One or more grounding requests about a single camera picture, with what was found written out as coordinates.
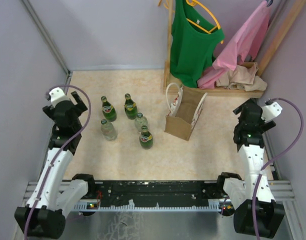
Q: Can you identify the green bottle red label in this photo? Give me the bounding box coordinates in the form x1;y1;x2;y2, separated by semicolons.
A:
101;96;117;122

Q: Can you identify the clear glass bottle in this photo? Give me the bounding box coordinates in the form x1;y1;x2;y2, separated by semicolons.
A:
100;119;118;141
134;112;148;132

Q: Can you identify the green bottle yellow label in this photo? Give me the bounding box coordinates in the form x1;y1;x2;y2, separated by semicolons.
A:
124;93;138;120

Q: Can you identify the dark green bottle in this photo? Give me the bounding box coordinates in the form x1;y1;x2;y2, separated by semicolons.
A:
139;125;154;150

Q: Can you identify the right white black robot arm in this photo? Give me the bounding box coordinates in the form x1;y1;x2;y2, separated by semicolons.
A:
217;98;285;239

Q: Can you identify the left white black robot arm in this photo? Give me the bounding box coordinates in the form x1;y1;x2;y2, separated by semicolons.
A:
14;87;96;240

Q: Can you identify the beige crumpled cloth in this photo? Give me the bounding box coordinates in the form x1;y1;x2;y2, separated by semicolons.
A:
215;62;268;92

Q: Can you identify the pink shirt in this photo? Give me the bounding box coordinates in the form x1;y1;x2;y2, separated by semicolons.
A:
197;0;271;89

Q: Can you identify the green tank top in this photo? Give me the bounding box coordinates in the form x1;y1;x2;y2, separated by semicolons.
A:
170;0;225;88

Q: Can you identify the wooden clothes rack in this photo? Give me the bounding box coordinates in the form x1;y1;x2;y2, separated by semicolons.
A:
161;0;306;99

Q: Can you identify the yellow clothes hanger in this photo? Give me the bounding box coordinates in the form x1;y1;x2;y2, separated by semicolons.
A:
170;0;225;45

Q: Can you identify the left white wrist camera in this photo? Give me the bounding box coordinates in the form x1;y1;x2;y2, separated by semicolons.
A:
46;87;70;108

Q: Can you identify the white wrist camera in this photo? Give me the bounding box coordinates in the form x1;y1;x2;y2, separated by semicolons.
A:
46;87;70;108
261;99;283;123

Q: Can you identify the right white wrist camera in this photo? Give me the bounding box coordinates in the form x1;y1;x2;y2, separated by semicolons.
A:
261;99;283;123

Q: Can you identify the aluminium frame rail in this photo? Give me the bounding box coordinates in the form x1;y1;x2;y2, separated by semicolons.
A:
22;179;294;213

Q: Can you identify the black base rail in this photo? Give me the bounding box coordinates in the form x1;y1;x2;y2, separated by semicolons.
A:
81;180;227;208

